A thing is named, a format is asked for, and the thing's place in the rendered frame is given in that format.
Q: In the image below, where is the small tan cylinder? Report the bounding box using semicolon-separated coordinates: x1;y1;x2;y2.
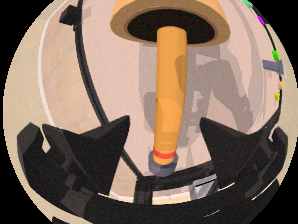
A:
278;81;283;90

